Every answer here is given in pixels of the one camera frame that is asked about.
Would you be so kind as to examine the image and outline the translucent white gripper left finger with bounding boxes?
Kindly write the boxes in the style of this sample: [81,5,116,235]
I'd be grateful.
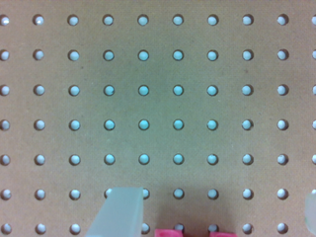
[85,188,143,237]

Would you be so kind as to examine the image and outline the pink block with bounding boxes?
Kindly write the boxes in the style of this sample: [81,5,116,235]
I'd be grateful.
[154,229,238,237]

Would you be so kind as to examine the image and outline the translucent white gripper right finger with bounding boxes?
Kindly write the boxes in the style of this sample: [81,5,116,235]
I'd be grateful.
[304,190,316,235]

